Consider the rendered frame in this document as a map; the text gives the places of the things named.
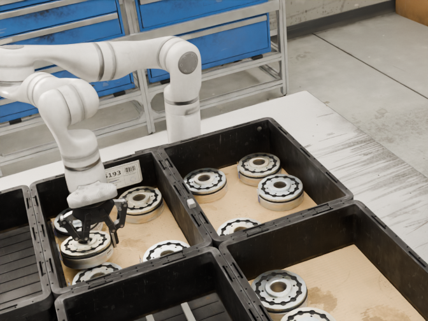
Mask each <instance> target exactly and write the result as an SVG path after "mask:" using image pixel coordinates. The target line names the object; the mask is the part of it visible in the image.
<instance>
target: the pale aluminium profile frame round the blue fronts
mask: <svg viewBox="0 0 428 321"><path fill-rule="evenodd" d="M118 1H119V4H123V7H124V13H125V19H126V23H127V30H128V33H129V35H126V36H121V37H118V38H113V39H108V40H105V41H144V40H148V39H155V38H161V37H166V36H173V35H176V34H181V33H185V32H189V31H194V30H197V29H202V28H205V27H210V26H213V25H218V24H223V23H226V22H230V21H233V20H239V19H242V18H247V17H251V16H254V15H259V14H262V13H267V12H270V11H275V10H276V26H277V29H274V30H271V31H270V36H274V35H277V38H278V45H276V44H275V43H273V42H272V41H271V53H269V54H266V55H262V54H260V55H256V56H253V57H249V58H246V59H247V60H244V61H243V60H238V61H234V62H233V63H232V64H228V65H225V66H220V67H217V68H213V69H209V70H206V71H202V72H201V81H205V80H209V79H212V78H216V77H219V76H224V75H228V74H231V73H235V72H238V71H242V70H246V69H250V68H254V67H258V68H259V69H261V70H262V71H263V72H265V73H266V74H267V75H269V76H270V77H271V78H272V79H274V80H270V81H268V82H263V83H259V84H256V85H252V86H249V87H245V88H242V89H238V90H234V91H231V92H227V93H224V94H220V95H217V96H213V97H209V98H206V99H202V100H199V107H200V110H201V109H205V108H209V107H212V106H216V105H218V104H222V103H226V102H229V101H233V100H236V99H240V98H243V97H247V96H251V95H254V94H258V93H261V92H265V91H268V90H272V89H276V88H279V87H280V93H282V94H283V95H284V96H286V94H289V69H288V55H287V28H286V14H285V0H273V1H268V2H265V3H260V4H255V5H251V6H247V7H244V8H238V9H235V10H231V11H225V12H222V13H217V14H214V15H209V16H206V17H201V18H196V19H193V20H188V21H185V22H180V23H177V24H172V25H167V26H164V27H159V28H155V29H150V30H147V31H143V32H138V30H137V27H136V20H135V16H134V9H133V5H132V2H133V1H134V0H118ZM276 61H278V63H279V71H277V70H276V69H275V68H274V67H272V66H270V65H269V63H271V62H276ZM50 65H53V64H52V63H51V62H48V61H42V60H36V61H34V68H35V69H38V68H42V67H45V66H50ZM132 74H133V78H134V84H135V89H134V90H132V89H127V90H123V91H120V92H116V93H113V95H112V96H108V97H103V98H100V99H99V108H98V109H101V108H105V107H108V106H113V105H115V104H120V103H124V102H127V101H130V102H131V103H132V105H133V106H134V107H135V109H136V110H137V111H138V113H139V115H138V116H137V118H133V119H130V120H126V121H123V122H119V123H116V124H112V125H108V126H105V127H101V128H98V129H94V130H91V131H92V132H93V133H94V134H95V136H96V139H99V138H103V137H105V136H109V135H112V134H116V133H120V132H124V131H128V130H130V129H134V128H137V127H141V126H144V125H145V126H146V131H147V132H148V133H150V134H149V135H151V134H152V133H153V132H155V126H154V123H155V122H159V121H162V120H166V110H162V111H155V110H153V109H152V108H151V105H150V102H152V101H151V100H152V98H153V97H154V95H156V94H157V93H160V92H163V91H164V89H165V87H166V86H168V85H169V84H170V78H168V79H166V80H161V81H160V83H156V84H153V85H149V86H147V83H146V76H145V75H147V74H148V73H147V70H146V69H138V70H135V71H133V72H132ZM41 124H45V122H44V120H43V119H42V117H41V115H35V116H33V117H28V118H24V119H21V118H17V119H14V120H9V123H6V124H2V125H0V136H1V135H4V134H8V133H11V132H16V131H20V130H23V129H27V128H30V127H34V126H37V125H41ZM56 150H59V147H58V144H57V142H56V140H55V141H51V142H48V143H44V144H41V145H36V146H32V147H30V148H25V149H23V150H19V151H16V152H12V153H7V154H3V153H0V166H3V165H7V164H11V163H13V162H17V161H21V160H24V159H28V158H31V157H35V156H38V155H42V154H45V153H49V152H53V151H56Z"/></svg>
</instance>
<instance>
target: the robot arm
mask: <svg viewBox="0 0 428 321"><path fill-rule="evenodd" d="M36 60H42V61H48V62H51V63H52V64H55V65H57V66H59V67H61V68H63V69H65V70H67V71H69V72H70V73H72V74H73V75H75V76H77V77H79V78H81V79H82V80H80V79H76V78H57V77H55V76H53V75H51V74H49V73H43V72H39V73H34V61H36ZM138 69H163V70H165V71H167V72H168V73H170V84H169V85H168V86H166V87H165V89H164V103H165V110H166V123H167V132H168V144H170V143H174V142H177V141H181V140H184V139H188V138H192V137H195V136H199V135H201V119H200V107H199V91H200V88H201V55H200V53H199V50H198V48H197V47H196V46H195V45H193V44H192V43H189V42H188V41H185V40H184V39H181V38H179V37H177V36H166V37H161V38H155V39H148V40H144V41H102V42H91V43H77V44H69V45H3V46H0V96H1V97H4V98H7V99H12V100H15V101H20V102H23V103H29V104H31V105H33V106H35V107H37V108H38V111H39V114H40V115H41V117H42V119H43V120H44V122H45V123H46V125H47V127H48V128H49V130H50V131H51V133H52V134H53V136H54V138H55V140H56V142H57V144H58V147H59V150H60V153H61V157H62V162H63V165H64V173H65V178H66V183H67V186H68V190H69V196H68V197H67V200H68V204H69V207H70V208H71V211H70V212H69V213H67V214H63V213H62V214H60V215H59V217H60V220H61V224H62V225H63V227H64V228H65V229H66V230H67V232H68V233H69V234H70V236H71V237H72V238H73V239H74V240H75V241H78V240H83V242H84V244H85V243H89V242H91V240H90V236H89V235H90V226H91V225H94V224H96V223H100V222H105V224H106V225H107V227H108V228H109V229H108V230H109V233H110V238H111V240H112V243H113V247H114V248H116V247H117V244H118V243H119V240H118V235H117V230H118V229H119V228H123V227H124V226H125V219H126V215H127V207H128V204H127V201H126V199H125V198H124V197H121V198H120V199H113V198H114V197H116V196H117V188H116V186H115V185H114V184H112V183H108V182H107V179H106V173H105V170H104V166H103V163H102V161H101V156H100V153H99V148H98V144H97V139H96V136H95V134H94V133H93V132H92V131H90V130H88V129H73V130H68V128H67V126H69V125H73V124H75V123H78V122H81V121H82V120H86V119H88V118H90V117H93V116H94V115H95V114H96V112H97V110H98V108H99V98H98V94H97V92H96V91H95V89H94V88H93V87H92V86H91V85H90V84H89V83H87V82H86V81H88V82H101V81H109V80H116V79H119V78H122V77H124V76H126V75H128V74H129V73H132V72H133V71H135V70H138ZM84 80H85V81H84ZM114 206H116V208H117V210H118V212H117V220H116V221H114V222H113V221H112V219H111V218H110V213H111V211H112V209H113V207H114ZM73 217H75V218H77V219H78V220H80V221H81V222H82V231H77V230H76V228H75V227H74V225H73V224H72V223H73Z"/></svg>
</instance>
